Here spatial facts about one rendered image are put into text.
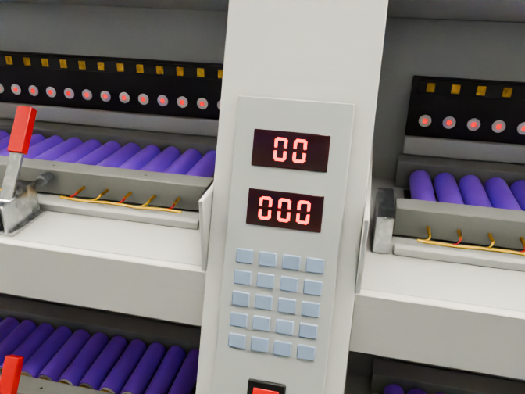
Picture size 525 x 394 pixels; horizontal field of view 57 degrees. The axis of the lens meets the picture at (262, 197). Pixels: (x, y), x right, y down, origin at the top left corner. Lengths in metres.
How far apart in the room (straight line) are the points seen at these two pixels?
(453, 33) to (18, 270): 0.42
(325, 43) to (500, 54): 0.25
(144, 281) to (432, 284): 0.19
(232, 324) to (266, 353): 0.03
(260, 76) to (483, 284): 0.19
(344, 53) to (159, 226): 0.18
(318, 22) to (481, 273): 0.19
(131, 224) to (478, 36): 0.36
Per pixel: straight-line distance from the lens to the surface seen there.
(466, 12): 0.49
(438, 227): 0.37
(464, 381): 0.50
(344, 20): 0.31
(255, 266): 0.30
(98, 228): 0.38
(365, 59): 0.30
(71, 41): 0.60
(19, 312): 0.59
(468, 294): 0.33
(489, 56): 0.52
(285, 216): 0.29
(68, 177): 0.43
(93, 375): 0.49
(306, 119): 0.29
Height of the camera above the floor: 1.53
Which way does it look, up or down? 5 degrees down
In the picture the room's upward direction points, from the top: 5 degrees clockwise
